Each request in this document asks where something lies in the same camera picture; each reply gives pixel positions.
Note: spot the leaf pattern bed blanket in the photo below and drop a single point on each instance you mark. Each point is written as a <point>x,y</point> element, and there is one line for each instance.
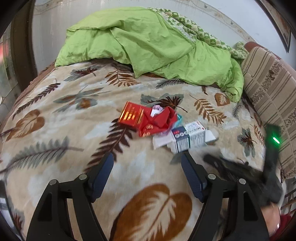
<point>68,119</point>

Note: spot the striped beige cushion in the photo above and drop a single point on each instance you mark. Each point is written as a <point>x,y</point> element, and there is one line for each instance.
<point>269,83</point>

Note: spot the orange cardboard box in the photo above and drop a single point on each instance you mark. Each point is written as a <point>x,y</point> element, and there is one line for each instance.
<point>131,115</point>

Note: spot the white crumpled paper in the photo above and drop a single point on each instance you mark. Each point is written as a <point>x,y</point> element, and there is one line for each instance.
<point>160,141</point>

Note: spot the purple crumpled paper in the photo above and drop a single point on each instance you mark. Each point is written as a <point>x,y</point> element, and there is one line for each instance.
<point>156,109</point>

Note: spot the red crumpled wrapper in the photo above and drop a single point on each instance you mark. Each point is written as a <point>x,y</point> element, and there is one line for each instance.
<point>158,124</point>

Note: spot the white toothpaste box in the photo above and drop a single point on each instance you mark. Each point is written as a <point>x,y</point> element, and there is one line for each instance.
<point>189,136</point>

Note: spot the stained glass wooden door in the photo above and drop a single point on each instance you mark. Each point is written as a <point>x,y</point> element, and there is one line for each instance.
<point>18,67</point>

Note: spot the teal wrapper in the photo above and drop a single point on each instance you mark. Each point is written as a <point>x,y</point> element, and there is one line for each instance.
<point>178,122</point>

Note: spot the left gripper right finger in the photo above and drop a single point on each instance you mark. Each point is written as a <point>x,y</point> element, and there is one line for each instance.
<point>230,210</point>

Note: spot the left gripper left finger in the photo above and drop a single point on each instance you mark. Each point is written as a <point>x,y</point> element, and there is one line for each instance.
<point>51,220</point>

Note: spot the person's right hand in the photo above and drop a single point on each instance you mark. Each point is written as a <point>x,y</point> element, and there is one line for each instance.
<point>271,214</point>

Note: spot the green quilt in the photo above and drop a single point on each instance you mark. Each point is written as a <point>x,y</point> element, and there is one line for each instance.
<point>156,41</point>

